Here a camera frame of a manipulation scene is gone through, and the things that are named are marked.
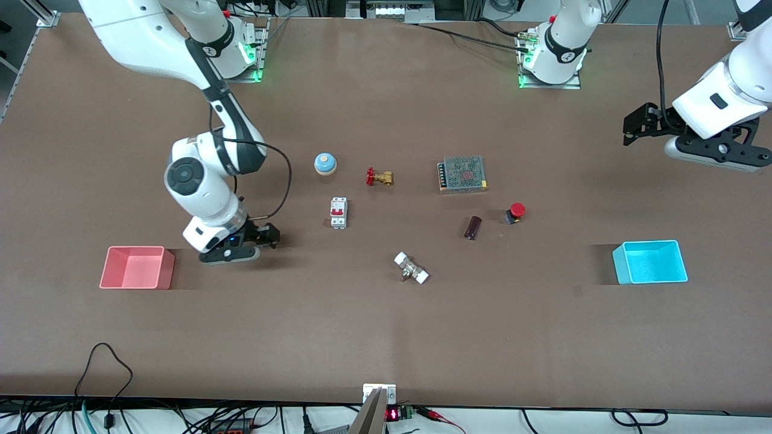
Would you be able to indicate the red push button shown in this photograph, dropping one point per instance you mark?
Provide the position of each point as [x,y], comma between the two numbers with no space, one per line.
[517,210]

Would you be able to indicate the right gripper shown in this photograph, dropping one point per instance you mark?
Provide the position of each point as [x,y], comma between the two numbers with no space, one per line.
[256,231]

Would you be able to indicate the cyan plastic bin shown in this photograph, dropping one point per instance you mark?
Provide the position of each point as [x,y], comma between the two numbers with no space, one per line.
[654,265]

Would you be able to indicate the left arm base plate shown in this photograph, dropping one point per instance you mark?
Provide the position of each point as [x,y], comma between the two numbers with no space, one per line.
[576,84]

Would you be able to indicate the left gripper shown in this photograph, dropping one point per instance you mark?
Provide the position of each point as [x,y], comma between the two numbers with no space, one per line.
[658,121]

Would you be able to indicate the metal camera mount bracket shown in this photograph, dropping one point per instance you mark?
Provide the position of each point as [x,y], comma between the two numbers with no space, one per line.
[379,395]

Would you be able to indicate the white circuit breaker red switch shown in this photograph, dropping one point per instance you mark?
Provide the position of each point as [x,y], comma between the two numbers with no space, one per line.
[338,213]

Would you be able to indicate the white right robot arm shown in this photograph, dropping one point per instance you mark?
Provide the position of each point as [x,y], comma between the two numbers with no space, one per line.
[199,181]

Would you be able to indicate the metal valve white ends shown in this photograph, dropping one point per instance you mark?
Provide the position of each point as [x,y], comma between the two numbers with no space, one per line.
[411,268]

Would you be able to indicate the metal mesh power supply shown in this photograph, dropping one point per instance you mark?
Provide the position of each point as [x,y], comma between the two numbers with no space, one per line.
[463,173]

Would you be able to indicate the blue round call bell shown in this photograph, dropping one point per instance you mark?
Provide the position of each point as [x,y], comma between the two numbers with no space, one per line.
[325,163]

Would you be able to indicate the pink plastic bin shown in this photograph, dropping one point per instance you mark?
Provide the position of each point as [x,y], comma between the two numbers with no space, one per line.
[136,268]

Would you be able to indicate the dark brown cylinder capacitor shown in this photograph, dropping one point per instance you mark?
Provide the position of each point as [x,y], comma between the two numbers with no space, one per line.
[473,227]

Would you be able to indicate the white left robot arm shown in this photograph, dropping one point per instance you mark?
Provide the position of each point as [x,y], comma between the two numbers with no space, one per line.
[564,42]

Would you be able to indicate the aluminium frame extrusion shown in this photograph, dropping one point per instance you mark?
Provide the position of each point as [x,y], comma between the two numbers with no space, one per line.
[736,30]

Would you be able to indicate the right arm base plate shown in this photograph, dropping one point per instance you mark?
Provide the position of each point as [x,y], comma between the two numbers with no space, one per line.
[258,66]

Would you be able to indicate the red digit display module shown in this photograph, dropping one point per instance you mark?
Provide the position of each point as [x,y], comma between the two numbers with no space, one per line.
[398,413]

